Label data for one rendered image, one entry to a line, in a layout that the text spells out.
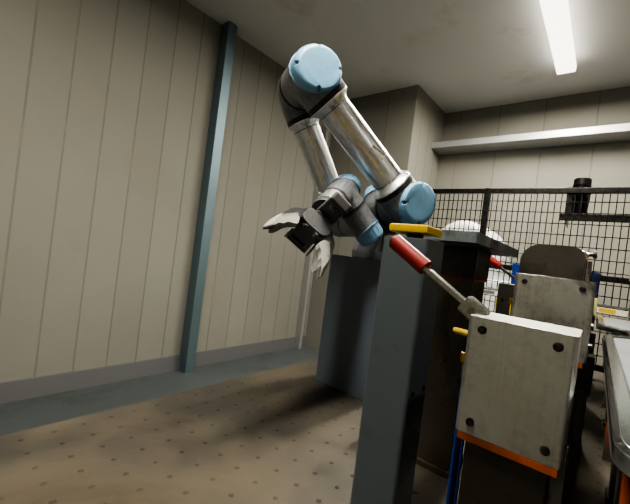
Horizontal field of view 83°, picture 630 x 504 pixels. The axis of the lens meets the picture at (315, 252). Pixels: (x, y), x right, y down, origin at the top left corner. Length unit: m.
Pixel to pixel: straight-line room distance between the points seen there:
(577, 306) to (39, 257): 2.59
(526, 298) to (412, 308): 0.20
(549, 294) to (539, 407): 0.27
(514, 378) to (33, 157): 2.59
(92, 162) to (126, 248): 0.60
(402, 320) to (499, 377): 0.18
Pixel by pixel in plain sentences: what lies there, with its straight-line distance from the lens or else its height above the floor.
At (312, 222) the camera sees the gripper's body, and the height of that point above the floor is 1.16.
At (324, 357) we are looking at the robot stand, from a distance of 1.15.
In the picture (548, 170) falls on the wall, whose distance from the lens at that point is 4.07.
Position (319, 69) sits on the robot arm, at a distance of 0.92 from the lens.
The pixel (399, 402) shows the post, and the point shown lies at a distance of 0.55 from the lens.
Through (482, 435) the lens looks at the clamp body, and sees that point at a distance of 0.42.
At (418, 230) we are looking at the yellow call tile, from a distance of 0.53.
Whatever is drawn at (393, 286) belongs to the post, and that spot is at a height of 1.07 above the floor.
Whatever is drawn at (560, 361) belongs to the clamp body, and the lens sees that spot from 0.38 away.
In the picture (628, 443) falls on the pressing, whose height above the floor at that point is 1.00.
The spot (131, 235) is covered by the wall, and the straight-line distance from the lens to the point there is 2.83.
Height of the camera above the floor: 1.10
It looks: level
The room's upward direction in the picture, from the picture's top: 7 degrees clockwise
